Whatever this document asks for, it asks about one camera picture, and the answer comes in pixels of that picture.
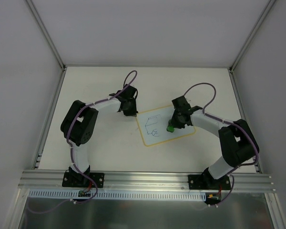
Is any green whiteboard eraser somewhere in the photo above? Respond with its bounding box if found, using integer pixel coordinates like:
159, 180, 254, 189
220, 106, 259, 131
166, 120, 174, 133

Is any yellow-framed small whiteboard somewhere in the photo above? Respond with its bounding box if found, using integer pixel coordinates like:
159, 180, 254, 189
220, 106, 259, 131
136, 105, 196, 146

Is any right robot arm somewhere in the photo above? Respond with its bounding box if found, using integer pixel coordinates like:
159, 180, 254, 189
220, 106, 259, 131
167, 96, 259, 190

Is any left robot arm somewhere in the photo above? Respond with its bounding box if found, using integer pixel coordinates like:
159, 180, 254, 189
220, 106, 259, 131
60, 84, 138, 187

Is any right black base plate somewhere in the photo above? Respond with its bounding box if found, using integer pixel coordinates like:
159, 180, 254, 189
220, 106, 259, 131
188, 174, 231, 190

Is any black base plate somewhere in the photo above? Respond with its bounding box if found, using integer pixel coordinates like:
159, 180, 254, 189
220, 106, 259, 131
188, 174, 231, 190
62, 170, 104, 188

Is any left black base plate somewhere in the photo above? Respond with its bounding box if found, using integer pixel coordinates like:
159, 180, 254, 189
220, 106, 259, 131
62, 170, 104, 188

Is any white slotted cable duct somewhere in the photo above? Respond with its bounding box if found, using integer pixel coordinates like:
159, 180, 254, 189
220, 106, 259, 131
28, 189, 206, 202

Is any aluminium mounting rail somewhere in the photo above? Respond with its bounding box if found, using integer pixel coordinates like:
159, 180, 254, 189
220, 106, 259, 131
18, 169, 276, 193

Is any left aluminium frame post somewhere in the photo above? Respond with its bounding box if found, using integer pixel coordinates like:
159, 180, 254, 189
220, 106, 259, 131
24, 0, 66, 170

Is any aluminium frame post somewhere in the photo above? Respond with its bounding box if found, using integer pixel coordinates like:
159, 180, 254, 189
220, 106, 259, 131
24, 0, 66, 170
230, 0, 286, 174

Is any right aluminium frame post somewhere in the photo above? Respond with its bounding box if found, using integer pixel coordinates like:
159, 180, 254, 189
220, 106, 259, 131
230, 0, 286, 174

